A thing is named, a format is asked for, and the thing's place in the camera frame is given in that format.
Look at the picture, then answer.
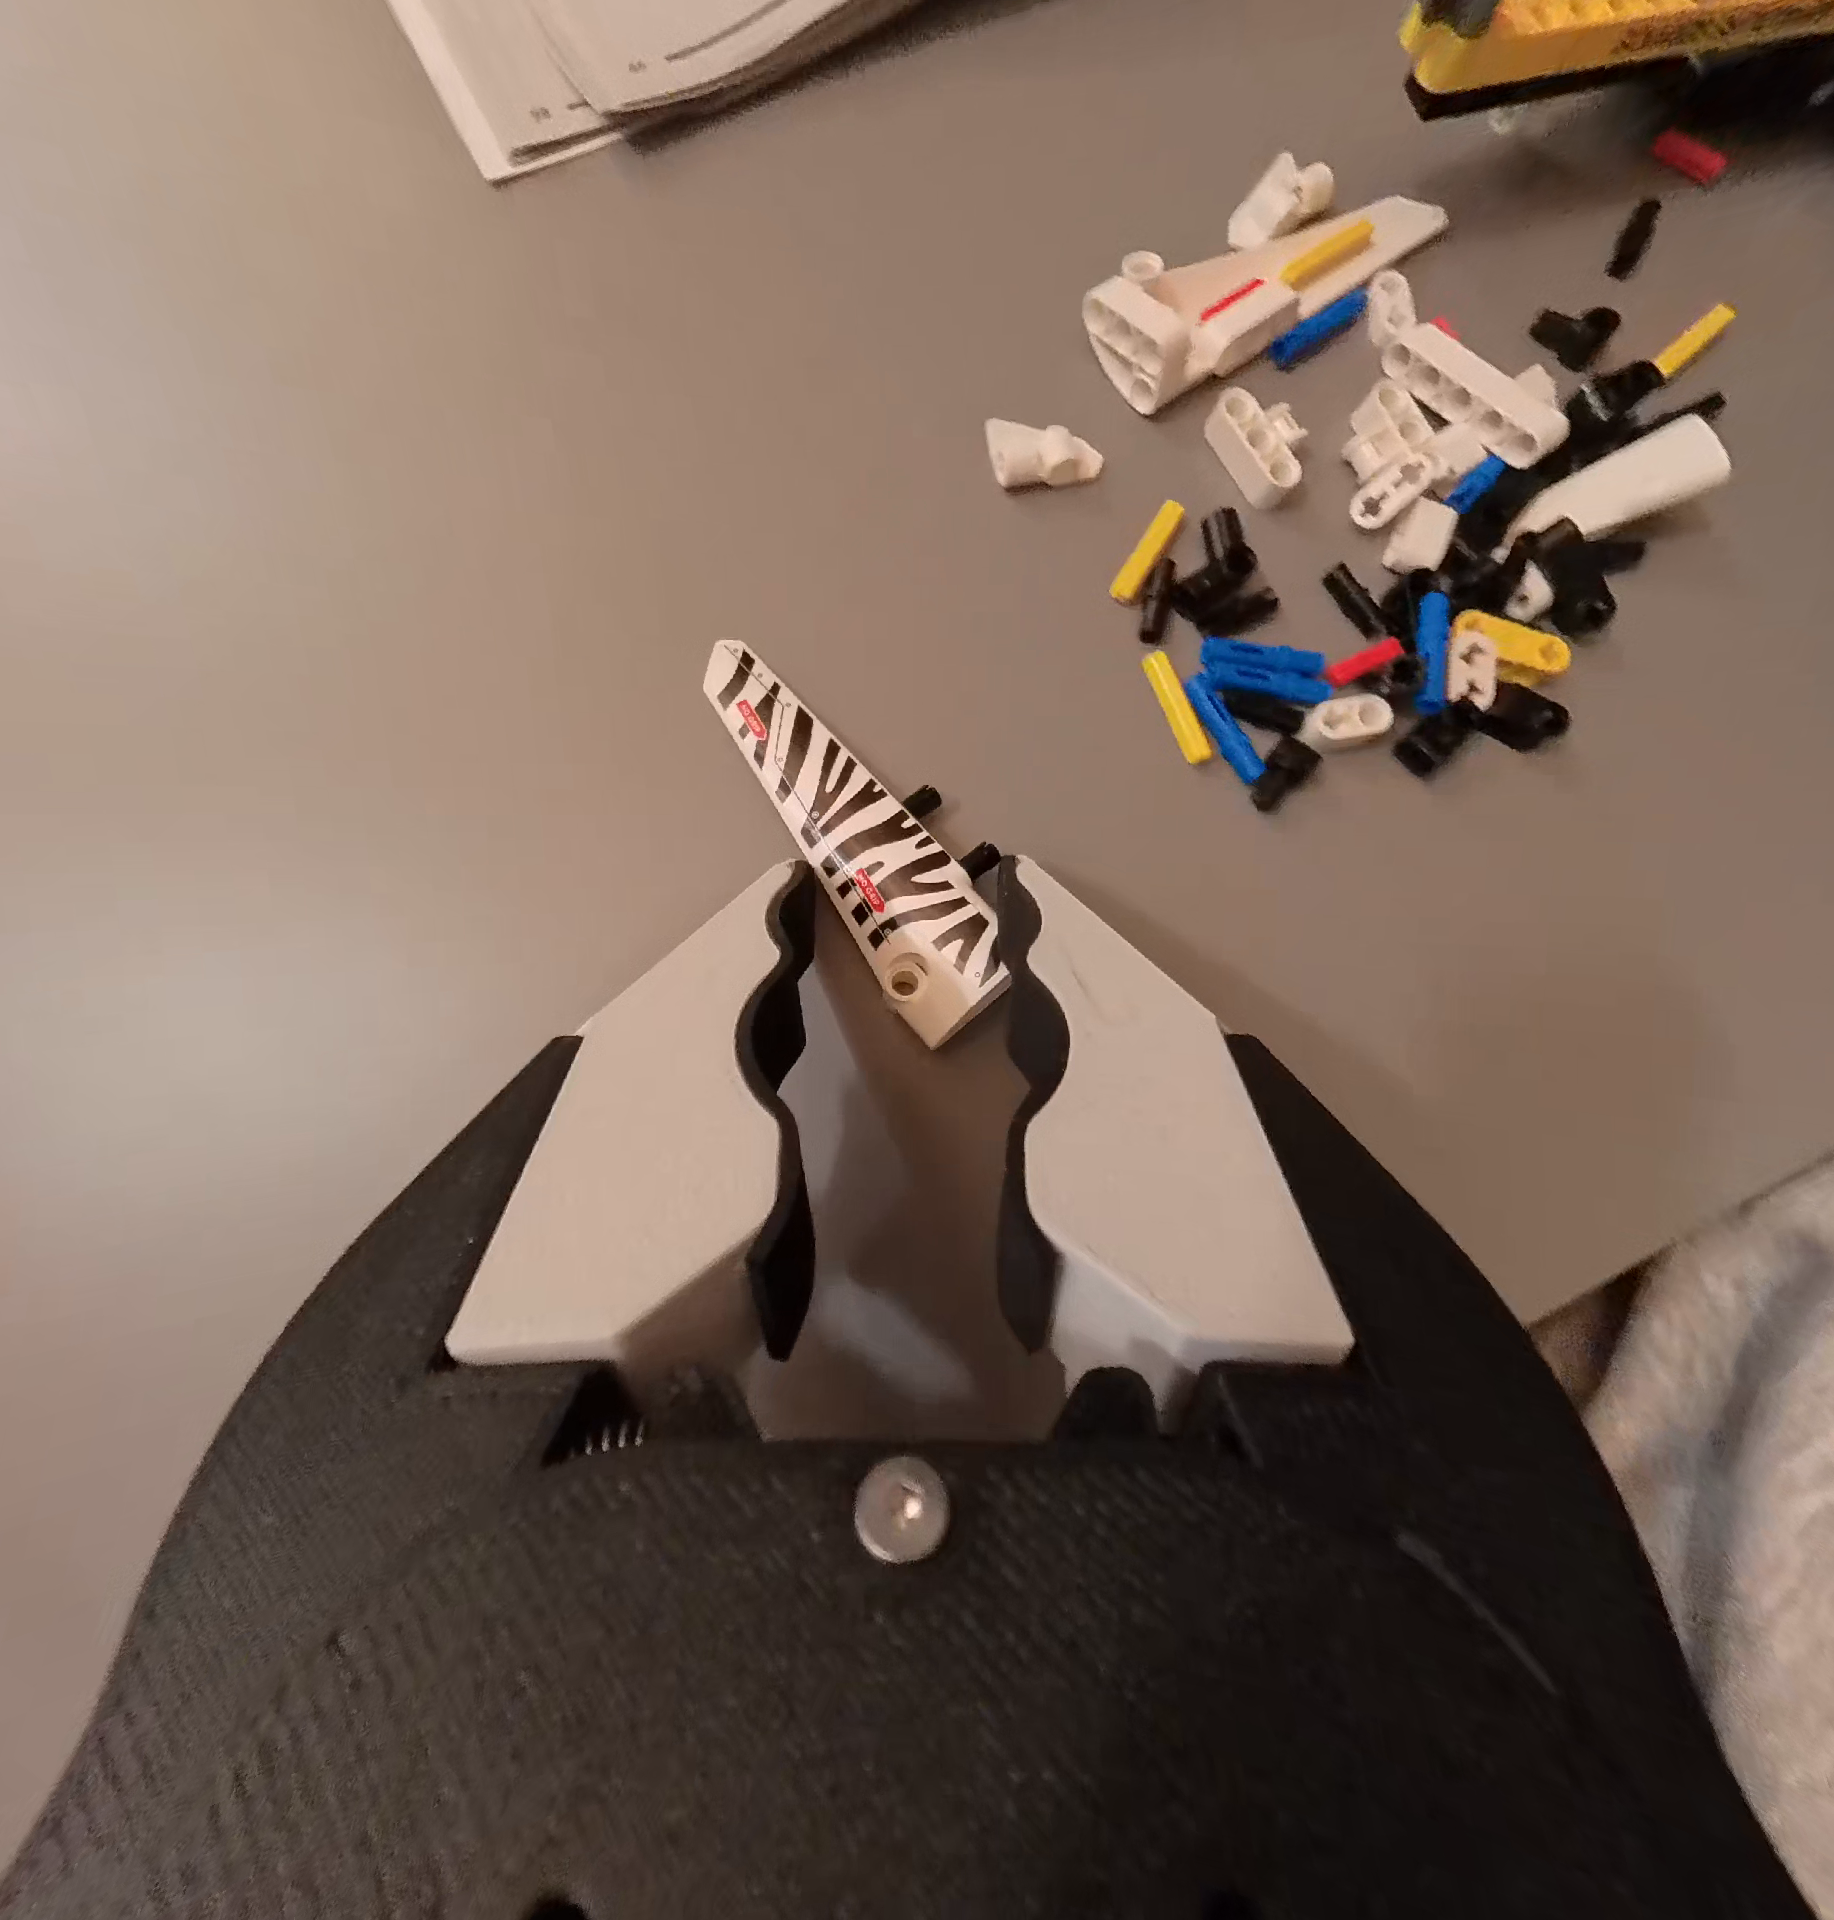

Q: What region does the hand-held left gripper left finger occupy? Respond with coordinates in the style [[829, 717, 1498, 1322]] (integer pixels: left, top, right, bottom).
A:
[[442, 857, 818, 1377]]

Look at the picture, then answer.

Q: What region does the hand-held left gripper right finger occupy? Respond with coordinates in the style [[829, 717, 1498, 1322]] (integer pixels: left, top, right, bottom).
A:
[[994, 853, 1357, 1430]]

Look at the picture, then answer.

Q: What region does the zebra striped lego panel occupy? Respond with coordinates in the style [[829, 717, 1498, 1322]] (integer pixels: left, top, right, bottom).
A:
[[702, 637, 1016, 1054]]

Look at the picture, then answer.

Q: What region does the heap of mixed lego pieces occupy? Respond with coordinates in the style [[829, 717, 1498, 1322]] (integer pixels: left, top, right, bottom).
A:
[[982, 131, 1744, 814]]

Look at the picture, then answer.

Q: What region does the lego instruction booklet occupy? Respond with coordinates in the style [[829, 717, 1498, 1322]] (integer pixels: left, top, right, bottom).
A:
[[383, 0, 921, 185]]

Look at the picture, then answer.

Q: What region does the partly built lego model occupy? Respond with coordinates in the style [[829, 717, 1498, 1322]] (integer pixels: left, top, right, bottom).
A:
[[1396, 0, 1834, 127]]

